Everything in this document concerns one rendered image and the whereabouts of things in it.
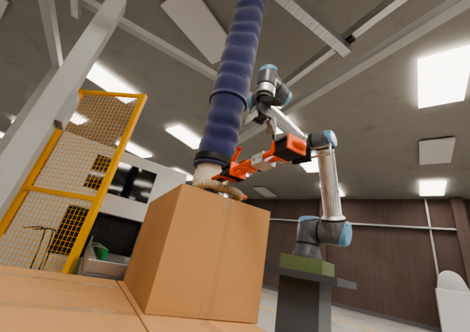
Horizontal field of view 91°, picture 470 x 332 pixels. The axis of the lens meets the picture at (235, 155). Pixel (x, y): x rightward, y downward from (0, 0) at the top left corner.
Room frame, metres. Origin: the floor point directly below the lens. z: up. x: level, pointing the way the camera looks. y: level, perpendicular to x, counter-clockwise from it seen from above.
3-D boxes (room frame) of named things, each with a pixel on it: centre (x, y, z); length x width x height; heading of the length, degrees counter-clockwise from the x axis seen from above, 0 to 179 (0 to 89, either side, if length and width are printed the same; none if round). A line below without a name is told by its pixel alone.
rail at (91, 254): (2.38, 1.13, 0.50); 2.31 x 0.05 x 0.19; 27
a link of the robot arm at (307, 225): (1.62, -0.61, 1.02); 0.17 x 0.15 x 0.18; 45
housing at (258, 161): (0.77, -0.11, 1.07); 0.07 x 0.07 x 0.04; 27
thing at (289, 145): (0.65, -0.16, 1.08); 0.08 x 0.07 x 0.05; 27
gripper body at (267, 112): (0.84, -0.07, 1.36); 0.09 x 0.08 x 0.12; 26
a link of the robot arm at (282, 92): (0.92, -0.15, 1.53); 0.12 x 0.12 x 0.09; 45
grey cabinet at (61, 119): (1.74, 1.46, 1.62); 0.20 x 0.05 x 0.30; 27
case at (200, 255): (1.16, 0.11, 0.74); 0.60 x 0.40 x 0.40; 26
